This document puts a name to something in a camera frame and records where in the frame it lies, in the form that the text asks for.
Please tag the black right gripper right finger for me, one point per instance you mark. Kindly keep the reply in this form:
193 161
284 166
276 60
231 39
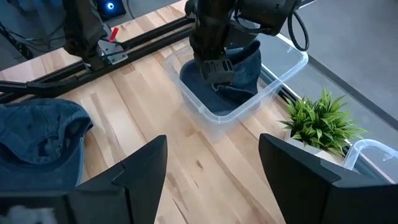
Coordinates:
289 186

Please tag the blue denim cap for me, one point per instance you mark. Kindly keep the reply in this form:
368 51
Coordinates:
37 140
248 71
196 90

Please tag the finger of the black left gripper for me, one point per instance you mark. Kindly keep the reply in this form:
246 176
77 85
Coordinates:
217 70

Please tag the green plant in white pot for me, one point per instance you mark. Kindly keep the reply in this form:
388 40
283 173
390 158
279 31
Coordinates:
320 124

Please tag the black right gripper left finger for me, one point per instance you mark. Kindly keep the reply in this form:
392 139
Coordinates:
140 186

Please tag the silver mounting plate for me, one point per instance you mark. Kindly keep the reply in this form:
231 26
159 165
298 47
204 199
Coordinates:
116 54

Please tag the clear plastic bin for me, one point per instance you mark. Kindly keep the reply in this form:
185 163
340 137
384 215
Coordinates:
377 161
276 59

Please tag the black base frame rails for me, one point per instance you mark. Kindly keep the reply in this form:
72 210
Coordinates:
46 85

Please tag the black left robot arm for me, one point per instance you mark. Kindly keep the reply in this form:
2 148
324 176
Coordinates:
264 12

